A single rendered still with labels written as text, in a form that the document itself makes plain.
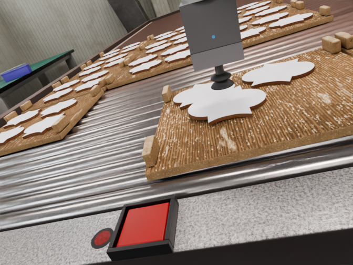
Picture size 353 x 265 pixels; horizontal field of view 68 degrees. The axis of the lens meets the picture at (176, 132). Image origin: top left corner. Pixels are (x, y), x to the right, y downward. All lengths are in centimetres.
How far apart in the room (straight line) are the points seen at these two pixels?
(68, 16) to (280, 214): 640
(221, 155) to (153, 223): 14
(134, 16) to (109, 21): 83
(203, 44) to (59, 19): 624
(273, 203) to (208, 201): 8
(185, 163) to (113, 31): 601
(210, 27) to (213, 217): 28
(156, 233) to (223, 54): 29
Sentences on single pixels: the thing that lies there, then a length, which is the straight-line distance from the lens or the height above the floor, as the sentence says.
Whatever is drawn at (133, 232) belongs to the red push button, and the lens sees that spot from 34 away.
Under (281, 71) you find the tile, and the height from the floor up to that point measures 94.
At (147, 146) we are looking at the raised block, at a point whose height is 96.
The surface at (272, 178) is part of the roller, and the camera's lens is 37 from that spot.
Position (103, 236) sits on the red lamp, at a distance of 38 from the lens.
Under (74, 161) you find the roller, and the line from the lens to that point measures 62.
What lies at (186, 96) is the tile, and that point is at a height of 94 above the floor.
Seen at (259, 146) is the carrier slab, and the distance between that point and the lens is 39.
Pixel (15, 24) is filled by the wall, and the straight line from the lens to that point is 703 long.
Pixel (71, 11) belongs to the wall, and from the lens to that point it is 653.
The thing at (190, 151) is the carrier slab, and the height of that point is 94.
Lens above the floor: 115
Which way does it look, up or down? 26 degrees down
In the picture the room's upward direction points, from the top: 21 degrees counter-clockwise
